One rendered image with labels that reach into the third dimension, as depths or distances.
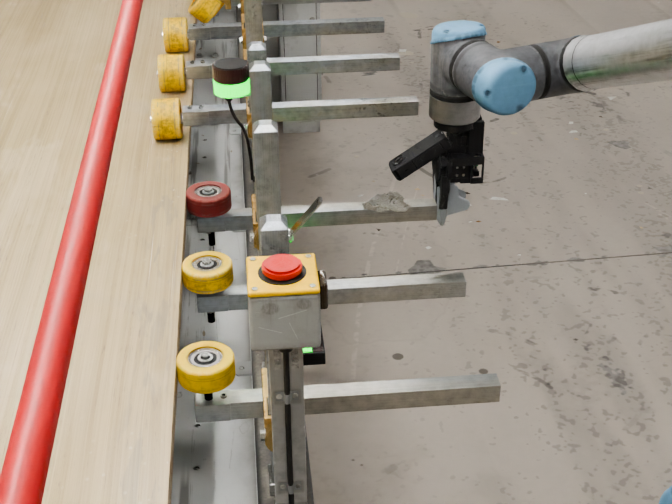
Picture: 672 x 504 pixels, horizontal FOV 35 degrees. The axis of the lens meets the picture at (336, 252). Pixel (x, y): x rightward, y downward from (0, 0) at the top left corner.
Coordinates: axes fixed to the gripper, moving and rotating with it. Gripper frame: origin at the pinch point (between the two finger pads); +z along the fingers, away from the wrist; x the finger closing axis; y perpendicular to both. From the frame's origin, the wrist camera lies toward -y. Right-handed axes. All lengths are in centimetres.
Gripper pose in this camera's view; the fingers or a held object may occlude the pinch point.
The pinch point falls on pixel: (437, 218)
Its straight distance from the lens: 196.6
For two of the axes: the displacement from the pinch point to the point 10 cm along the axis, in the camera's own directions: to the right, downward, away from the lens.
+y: 10.0, -0.6, 0.8
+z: 0.1, 8.6, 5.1
